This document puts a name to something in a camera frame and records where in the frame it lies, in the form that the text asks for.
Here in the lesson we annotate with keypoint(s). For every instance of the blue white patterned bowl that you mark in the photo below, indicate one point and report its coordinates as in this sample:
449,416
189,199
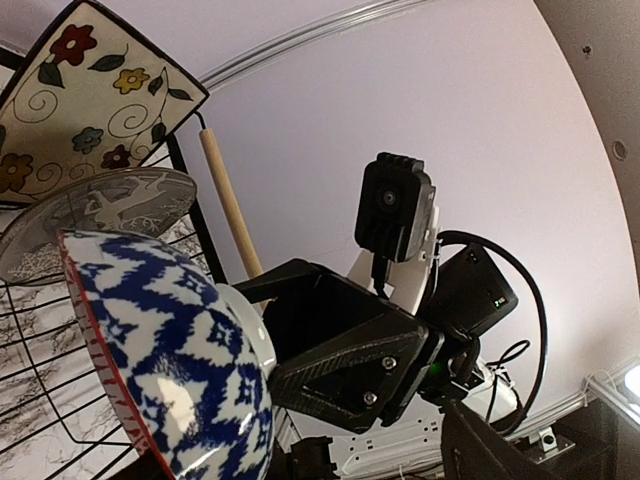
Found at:
184,361

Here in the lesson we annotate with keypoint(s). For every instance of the right aluminium wall post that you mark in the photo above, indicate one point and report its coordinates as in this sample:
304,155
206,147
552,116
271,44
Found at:
335,24

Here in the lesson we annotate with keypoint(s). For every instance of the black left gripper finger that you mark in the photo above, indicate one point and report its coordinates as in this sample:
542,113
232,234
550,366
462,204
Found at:
472,449

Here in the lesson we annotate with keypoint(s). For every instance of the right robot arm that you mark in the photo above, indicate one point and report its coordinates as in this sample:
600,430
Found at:
355,350

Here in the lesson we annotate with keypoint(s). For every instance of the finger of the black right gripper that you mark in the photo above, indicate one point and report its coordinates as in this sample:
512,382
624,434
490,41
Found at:
349,380
318,319

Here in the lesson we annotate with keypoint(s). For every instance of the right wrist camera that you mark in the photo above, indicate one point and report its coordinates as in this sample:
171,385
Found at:
395,207

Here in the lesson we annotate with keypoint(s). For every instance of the grey reindeer round plate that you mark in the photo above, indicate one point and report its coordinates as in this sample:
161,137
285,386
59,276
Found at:
147,201

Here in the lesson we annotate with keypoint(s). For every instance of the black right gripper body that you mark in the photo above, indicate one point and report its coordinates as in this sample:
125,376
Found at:
461,298

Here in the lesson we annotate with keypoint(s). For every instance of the square floral ceramic plate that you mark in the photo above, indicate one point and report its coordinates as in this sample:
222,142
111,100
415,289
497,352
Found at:
92,95

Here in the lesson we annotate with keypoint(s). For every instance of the ceiling strip light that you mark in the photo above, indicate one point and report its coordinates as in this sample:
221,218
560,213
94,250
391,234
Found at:
620,392

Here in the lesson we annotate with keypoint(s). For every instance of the left wooden rack handle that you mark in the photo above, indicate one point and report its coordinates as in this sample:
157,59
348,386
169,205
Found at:
230,205

